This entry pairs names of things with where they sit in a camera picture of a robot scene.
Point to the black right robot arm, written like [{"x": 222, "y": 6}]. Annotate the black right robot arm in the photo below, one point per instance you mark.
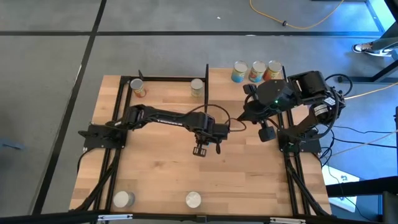
[{"x": 311, "y": 121}]

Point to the blue yellow carrots tin can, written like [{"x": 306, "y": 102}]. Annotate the blue yellow carrots tin can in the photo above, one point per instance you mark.
[{"x": 123, "y": 199}]

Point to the black floor beam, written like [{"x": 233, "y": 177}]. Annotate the black floor beam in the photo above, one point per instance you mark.
[{"x": 363, "y": 186}]

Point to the person's shoe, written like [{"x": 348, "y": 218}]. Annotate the person's shoe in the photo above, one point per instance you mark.
[{"x": 367, "y": 47}]

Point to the person's leg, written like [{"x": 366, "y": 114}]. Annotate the person's leg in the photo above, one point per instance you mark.
[{"x": 387, "y": 40}]

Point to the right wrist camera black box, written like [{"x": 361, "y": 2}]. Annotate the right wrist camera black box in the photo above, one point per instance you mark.
[{"x": 267, "y": 133}]

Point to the silver metal bracket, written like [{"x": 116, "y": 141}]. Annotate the silver metal bracket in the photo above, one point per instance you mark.
[
  {"x": 115, "y": 216},
  {"x": 287, "y": 220}
]

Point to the blue peas tin can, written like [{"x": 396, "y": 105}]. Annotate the blue peas tin can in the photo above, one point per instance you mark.
[{"x": 193, "y": 199}]

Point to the black aluminium frame rail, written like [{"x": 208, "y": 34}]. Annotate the black aluminium frame rail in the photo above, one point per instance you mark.
[
  {"x": 303, "y": 203},
  {"x": 128, "y": 93},
  {"x": 120, "y": 90},
  {"x": 291, "y": 193},
  {"x": 174, "y": 79}
]

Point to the black table edge beam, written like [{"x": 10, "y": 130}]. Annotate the black table edge beam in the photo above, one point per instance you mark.
[{"x": 46, "y": 217}]

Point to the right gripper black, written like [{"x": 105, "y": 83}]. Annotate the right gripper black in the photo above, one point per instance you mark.
[{"x": 273, "y": 96}]

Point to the wooden shelf board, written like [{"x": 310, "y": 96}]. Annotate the wooden shelf board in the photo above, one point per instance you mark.
[{"x": 224, "y": 88}]

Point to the red blue tomatoes tin can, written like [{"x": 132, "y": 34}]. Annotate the red blue tomatoes tin can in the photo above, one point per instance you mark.
[{"x": 257, "y": 71}]

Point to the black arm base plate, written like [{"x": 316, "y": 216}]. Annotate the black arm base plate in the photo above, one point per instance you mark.
[
  {"x": 90, "y": 140},
  {"x": 311, "y": 146}
]

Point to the orange red pineapple tin can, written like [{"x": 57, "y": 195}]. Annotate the orange red pineapple tin can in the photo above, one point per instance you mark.
[{"x": 137, "y": 84}]

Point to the small black upright post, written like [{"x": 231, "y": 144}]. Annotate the small black upright post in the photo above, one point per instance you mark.
[{"x": 140, "y": 74}]

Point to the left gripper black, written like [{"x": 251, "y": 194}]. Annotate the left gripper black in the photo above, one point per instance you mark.
[{"x": 220, "y": 132}]

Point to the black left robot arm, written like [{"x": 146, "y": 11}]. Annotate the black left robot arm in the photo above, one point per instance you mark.
[{"x": 168, "y": 119}]

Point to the black desk frame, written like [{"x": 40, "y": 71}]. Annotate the black desk frame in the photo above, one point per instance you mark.
[{"x": 367, "y": 79}]

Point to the white printed sheet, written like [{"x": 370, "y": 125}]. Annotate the white printed sheet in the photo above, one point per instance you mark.
[{"x": 342, "y": 180}]

